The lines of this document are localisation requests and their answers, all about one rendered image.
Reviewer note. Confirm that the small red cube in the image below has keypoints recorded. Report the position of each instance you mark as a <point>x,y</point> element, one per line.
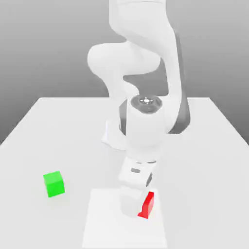
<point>149,204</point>

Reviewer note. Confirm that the small green cube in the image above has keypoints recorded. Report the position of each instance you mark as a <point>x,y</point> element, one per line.
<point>54,184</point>

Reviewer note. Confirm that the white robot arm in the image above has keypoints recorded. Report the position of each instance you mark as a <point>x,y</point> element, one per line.
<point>144,132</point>

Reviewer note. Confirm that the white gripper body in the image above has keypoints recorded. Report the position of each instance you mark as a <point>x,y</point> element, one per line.
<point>130,202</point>

